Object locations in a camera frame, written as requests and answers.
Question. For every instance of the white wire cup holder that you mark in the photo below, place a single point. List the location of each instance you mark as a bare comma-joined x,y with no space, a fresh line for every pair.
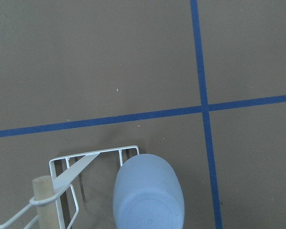
63,170

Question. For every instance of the light blue plastic cup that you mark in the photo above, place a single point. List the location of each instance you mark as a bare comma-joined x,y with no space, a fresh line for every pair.
147,195

